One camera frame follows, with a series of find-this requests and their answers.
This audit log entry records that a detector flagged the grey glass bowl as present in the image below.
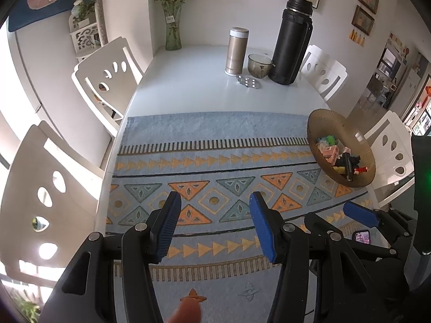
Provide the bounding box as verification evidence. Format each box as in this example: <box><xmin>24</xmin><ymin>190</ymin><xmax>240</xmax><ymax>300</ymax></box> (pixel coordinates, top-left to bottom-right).
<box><xmin>248</xmin><ymin>54</ymin><xmax>273</xmax><ymax>79</ymax></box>

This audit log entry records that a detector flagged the blue patterned table mat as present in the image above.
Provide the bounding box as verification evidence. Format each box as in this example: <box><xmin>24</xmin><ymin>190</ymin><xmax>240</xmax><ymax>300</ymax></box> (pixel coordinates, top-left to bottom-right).
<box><xmin>104</xmin><ymin>112</ymin><xmax>374</xmax><ymax>323</ymax></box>

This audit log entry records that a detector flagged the blue and white flower bunch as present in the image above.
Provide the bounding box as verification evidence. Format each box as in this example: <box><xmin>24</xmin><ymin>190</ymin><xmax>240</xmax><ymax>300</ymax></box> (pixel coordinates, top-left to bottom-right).
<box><xmin>72</xmin><ymin>0</ymin><xmax>102</xmax><ymax>24</ymax></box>

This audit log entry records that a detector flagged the yellow tassel wall hanging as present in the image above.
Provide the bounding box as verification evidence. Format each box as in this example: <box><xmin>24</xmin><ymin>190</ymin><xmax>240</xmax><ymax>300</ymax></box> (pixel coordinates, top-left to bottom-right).
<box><xmin>349</xmin><ymin>29</ymin><xmax>366</xmax><ymax>47</ymax></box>

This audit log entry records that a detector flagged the brown glass plate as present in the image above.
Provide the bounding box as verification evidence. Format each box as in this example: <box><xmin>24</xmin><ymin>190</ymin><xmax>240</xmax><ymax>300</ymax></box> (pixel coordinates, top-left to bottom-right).
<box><xmin>306</xmin><ymin>108</ymin><xmax>376</xmax><ymax>188</ymax></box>

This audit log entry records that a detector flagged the silver pill blister pack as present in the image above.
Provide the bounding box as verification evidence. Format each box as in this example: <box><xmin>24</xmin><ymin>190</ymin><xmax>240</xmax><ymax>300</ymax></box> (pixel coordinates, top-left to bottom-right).
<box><xmin>237</xmin><ymin>76</ymin><xmax>262</xmax><ymax>90</ymax></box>

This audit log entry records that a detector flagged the white carved shelf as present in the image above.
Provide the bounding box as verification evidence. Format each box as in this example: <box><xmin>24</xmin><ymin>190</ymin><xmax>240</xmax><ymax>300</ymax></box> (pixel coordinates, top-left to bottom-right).
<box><xmin>69</xmin><ymin>0</ymin><xmax>108</xmax><ymax>63</ymax></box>

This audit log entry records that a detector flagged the black smartphone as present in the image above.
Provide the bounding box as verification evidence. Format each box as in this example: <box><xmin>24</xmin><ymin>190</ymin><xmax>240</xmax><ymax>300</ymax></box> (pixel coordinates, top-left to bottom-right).
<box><xmin>352</xmin><ymin>230</ymin><xmax>372</xmax><ymax>245</ymax></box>

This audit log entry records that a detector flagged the glass vase with flowers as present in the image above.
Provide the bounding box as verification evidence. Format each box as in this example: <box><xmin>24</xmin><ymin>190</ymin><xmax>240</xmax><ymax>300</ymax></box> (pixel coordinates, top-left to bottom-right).
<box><xmin>148</xmin><ymin>0</ymin><xmax>203</xmax><ymax>51</ymax></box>

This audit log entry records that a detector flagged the blue and pink wall cloth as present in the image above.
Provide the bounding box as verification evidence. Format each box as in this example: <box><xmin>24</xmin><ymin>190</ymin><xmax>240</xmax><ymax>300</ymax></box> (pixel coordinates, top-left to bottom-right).
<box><xmin>7</xmin><ymin>0</ymin><xmax>76</xmax><ymax>33</ymax></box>

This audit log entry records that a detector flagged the person's left hand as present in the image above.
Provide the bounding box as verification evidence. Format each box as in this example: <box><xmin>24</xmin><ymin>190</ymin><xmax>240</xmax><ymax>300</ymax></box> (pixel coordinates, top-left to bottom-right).
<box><xmin>167</xmin><ymin>298</ymin><xmax>203</xmax><ymax>323</ymax></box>

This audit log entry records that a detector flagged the black box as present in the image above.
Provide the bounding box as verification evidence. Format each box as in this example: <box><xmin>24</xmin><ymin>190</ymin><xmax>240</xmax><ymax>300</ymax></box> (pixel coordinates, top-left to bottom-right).
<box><xmin>342</xmin><ymin>153</ymin><xmax>354</xmax><ymax>181</ymax></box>

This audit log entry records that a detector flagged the pink box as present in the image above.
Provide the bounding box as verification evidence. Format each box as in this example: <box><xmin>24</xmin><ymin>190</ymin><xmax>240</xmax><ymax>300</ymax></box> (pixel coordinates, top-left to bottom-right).
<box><xmin>321</xmin><ymin>145</ymin><xmax>340</xmax><ymax>165</ymax></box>

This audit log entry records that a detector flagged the silver thermos flask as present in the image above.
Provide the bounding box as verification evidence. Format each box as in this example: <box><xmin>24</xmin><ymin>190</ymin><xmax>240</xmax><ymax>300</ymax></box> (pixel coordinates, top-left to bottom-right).
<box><xmin>224</xmin><ymin>27</ymin><xmax>250</xmax><ymax>76</ymax></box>

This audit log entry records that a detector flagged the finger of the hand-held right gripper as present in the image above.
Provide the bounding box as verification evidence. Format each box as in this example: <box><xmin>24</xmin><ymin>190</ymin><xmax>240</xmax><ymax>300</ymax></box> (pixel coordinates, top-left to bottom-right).
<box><xmin>343</xmin><ymin>201</ymin><xmax>416</xmax><ymax>243</ymax></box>
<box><xmin>304</xmin><ymin>213</ymin><xmax>409</xmax><ymax>263</ymax></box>

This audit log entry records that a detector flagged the large black thermos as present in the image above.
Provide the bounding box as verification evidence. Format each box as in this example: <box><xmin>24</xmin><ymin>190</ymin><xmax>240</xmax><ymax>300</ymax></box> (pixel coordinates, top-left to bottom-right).
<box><xmin>267</xmin><ymin>0</ymin><xmax>314</xmax><ymax>86</ymax></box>

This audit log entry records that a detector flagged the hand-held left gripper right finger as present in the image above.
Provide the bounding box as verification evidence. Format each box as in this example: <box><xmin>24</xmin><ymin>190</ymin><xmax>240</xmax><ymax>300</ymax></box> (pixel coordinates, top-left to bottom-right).
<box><xmin>249</xmin><ymin>191</ymin><xmax>378</xmax><ymax>323</ymax></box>

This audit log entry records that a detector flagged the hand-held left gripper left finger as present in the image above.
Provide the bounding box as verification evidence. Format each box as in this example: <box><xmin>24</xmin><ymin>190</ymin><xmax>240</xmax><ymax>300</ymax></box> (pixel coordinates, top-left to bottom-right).
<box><xmin>40</xmin><ymin>191</ymin><xmax>182</xmax><ymax>323</ymax></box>

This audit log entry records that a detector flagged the white dining chair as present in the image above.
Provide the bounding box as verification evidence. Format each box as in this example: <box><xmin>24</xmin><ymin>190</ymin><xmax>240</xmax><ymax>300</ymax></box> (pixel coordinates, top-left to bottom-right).
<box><xmin>362</xmin><ymin>110</ymin><xmax>416</xmax><ymax>209</ymax></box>
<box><xmin>299</xmin><ymin>44</ymin><xmax>347</xmax><ymax>101</ymax></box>
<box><xmin>71</xmin><ymin>37</ymin><xmax>144</xmax><ymax>138</ymax></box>
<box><xmin>0</xmin><ymin>120</ymin><xmax>105</xmax><ymax>288</ymax></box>

